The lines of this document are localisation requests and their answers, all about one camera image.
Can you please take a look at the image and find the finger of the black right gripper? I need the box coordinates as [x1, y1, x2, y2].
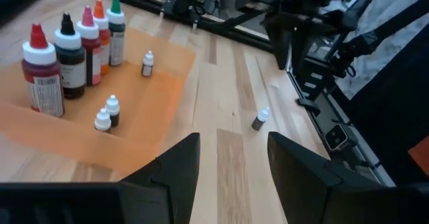
[266, 17, 293, 70]
[293, 22, 316, 64]

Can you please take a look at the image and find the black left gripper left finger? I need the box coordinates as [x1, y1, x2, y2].
[120, 132, 201, 224]

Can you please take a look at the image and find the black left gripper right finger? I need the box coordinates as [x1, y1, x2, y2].
[267, 131, 386, 224]

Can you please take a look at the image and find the green-capped food coloring bottle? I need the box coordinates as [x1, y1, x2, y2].
[106, 0, 127, 66]

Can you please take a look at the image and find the orange-capped food coloring bottle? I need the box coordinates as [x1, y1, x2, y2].
[93, 0, 111, 76]

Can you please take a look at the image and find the pink-capped food coloring bottle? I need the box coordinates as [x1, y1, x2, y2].
[76, 5, 103, 87]

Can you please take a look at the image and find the red-capped food coloring bottle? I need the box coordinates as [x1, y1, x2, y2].
[21, 23, 65, 118]

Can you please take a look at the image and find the black table clamp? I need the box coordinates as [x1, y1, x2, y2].
[296, 97, 322, 117]

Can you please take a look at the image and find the translucent orange plastic tray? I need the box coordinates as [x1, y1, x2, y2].
[0, 25, 197, 178]

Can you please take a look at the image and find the silver stereo camera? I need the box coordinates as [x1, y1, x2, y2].
[323, 123, 349, 152]

